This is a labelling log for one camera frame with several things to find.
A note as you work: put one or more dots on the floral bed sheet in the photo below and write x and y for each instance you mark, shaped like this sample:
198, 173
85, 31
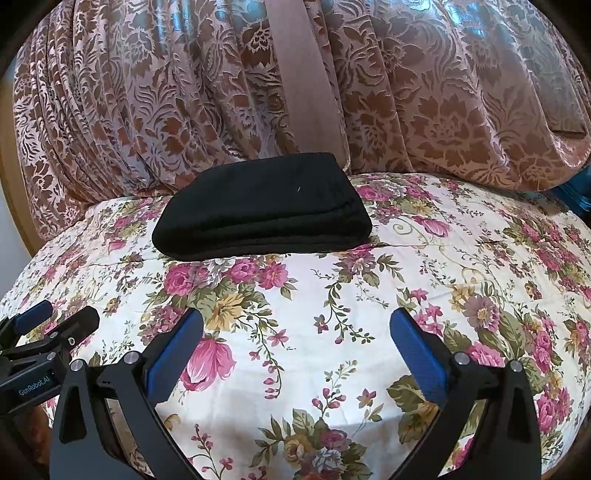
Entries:
297, 376

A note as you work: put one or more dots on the wooden window frame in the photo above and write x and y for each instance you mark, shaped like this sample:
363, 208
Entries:
14, 189

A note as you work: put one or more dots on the blue object by bed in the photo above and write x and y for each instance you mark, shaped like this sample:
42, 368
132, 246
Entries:
576, 194

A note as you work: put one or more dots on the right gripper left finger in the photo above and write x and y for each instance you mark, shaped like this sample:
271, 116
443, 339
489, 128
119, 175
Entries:
85, 443

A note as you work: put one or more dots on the brown patterned curtain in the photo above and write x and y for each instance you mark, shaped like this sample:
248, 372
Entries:
136, 98

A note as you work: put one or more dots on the black pants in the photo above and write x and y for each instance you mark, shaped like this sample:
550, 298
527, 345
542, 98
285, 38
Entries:
301, 203

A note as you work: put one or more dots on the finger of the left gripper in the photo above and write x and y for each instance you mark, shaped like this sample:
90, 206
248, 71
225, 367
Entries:
73, 331
27, 318

